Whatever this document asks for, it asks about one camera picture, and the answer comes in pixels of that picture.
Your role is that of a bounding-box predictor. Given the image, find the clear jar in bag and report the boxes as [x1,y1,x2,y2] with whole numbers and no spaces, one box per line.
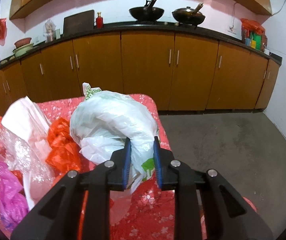
[43,19,56,42]

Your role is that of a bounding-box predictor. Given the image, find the white plastic bag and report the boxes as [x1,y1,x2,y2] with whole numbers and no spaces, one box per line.
[70,88,159,192]
[1,96,51,142]

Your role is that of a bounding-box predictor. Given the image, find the red bottle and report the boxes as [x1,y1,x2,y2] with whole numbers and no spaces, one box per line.
[95,12,103,29]

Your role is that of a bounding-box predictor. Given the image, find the red floral tablecloth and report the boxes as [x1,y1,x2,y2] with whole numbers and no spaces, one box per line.
[0,93,257,240]

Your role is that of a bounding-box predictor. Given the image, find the brown lower kitchen cabinets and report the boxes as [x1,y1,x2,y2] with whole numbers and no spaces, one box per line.
[0,25,282,115]

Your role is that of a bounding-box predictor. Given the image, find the black lidded wok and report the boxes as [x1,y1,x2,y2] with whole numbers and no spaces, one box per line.
[172,3,205,27]

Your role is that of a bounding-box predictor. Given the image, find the pink plastic bag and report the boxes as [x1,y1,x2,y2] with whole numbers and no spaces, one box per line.
[0,161,29,231]

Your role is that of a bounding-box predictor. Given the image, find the orange bag with groceries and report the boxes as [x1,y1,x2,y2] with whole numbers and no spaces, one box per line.
[240,18,268,51]

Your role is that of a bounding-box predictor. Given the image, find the red hanging bag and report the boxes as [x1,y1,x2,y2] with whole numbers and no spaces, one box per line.
[0,18,7,46]

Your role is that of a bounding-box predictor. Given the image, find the stacked bowls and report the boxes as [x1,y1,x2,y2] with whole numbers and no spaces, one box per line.
[13,37,34,57]

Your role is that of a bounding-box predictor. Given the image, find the clear bubble wrap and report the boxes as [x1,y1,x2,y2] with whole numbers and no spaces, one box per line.
[0,125,55,210]

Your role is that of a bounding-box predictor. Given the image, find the red plastic bag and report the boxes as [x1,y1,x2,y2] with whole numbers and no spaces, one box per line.
[46,118,82,175]

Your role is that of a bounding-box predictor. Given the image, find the dark cutting board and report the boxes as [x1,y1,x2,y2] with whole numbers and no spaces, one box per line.
[63,10,94,36]

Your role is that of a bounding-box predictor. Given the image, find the black wok with handle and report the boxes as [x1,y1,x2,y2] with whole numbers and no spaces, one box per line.
[129,0,164,22]

